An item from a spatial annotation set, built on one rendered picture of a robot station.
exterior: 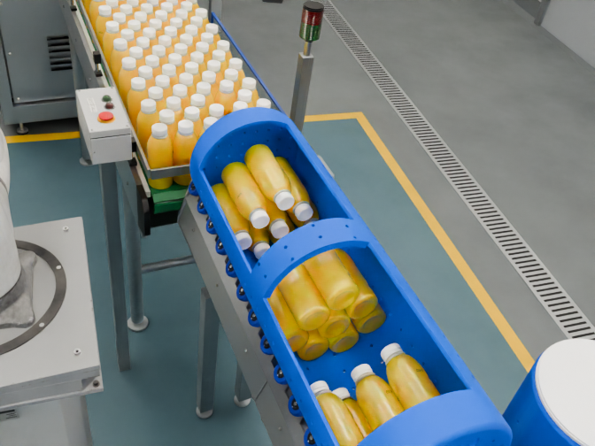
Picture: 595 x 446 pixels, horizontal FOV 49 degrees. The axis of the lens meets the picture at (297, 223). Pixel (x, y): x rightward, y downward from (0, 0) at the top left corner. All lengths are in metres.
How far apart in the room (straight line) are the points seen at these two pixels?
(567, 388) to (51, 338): 0.96
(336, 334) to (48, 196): 2.15
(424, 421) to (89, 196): 2.43
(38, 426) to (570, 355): 1.07
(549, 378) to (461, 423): 0.42
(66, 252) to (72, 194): 1.85
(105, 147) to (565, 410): 1.18
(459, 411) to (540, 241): 2.48
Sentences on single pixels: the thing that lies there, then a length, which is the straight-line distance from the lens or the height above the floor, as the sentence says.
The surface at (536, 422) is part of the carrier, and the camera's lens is 1.37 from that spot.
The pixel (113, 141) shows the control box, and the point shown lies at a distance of 1.68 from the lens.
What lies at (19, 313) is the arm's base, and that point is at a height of 1.09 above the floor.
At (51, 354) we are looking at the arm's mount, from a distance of 1.21.
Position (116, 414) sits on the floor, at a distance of 2.39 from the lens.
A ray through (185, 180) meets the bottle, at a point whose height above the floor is 0.92.
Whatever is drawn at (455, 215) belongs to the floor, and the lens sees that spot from 3.37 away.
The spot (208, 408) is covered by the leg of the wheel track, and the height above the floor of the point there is 0.05.
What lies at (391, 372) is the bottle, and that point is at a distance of 1.17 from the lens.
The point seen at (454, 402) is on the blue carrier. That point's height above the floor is 1.23.
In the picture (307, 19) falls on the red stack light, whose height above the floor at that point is 1.23.
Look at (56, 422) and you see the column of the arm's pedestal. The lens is 1.43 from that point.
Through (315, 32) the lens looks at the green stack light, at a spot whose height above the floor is 1.19.
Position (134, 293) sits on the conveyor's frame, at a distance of 2.45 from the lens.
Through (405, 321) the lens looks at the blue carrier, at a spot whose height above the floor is 1.07.
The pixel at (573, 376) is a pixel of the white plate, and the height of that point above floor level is 1.04.
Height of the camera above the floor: 2.02
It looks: 41 degrees down
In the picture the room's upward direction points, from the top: 10 degrees clockwise
